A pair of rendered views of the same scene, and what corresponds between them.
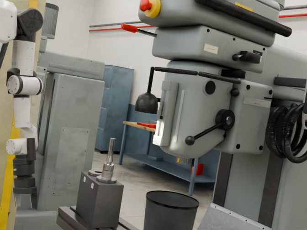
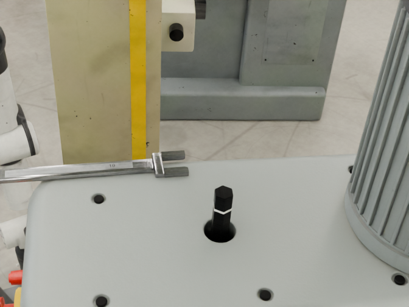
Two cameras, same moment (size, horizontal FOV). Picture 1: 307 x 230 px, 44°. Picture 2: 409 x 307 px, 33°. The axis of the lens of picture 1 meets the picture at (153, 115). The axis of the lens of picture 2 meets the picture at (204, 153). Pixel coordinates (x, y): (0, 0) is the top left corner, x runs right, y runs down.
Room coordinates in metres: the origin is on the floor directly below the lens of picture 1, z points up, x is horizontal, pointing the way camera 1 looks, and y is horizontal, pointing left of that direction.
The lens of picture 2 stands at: (0.83, -0.35, 2.48)
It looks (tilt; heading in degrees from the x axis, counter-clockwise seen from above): 42 degrees down; 28
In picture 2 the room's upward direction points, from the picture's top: 4 degrees clockwise
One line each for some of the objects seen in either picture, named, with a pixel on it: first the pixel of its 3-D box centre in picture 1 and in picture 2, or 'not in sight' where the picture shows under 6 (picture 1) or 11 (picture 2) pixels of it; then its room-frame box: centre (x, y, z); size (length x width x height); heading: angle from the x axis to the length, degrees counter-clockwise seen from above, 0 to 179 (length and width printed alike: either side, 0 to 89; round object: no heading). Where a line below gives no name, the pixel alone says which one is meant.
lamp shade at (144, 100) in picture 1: (147, 102); not in sight; (1.19, 0.03, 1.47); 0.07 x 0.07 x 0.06
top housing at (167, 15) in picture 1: (210, 12); (227, 272); (1.32, -0.14, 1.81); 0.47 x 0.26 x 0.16; 128
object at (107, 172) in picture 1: (107, 171); not in sight; (1.63, 0.16, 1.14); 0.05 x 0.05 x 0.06
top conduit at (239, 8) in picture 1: (247, 16); not in sight; (1.21, -0.24, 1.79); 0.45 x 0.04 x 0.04; 128
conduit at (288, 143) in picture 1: (284, 129); not in sight; (1.32, -0.46, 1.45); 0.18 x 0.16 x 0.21; 128
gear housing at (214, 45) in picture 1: (209, 51); not in sight; (1.33, -0.16, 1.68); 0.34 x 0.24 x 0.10; 128
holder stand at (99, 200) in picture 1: (98, 196); not in sight; (1.67, 0.18, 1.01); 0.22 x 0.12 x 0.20; 30
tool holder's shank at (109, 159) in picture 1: (110, 150); not in sight; (1.63, 0.16, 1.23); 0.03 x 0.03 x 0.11
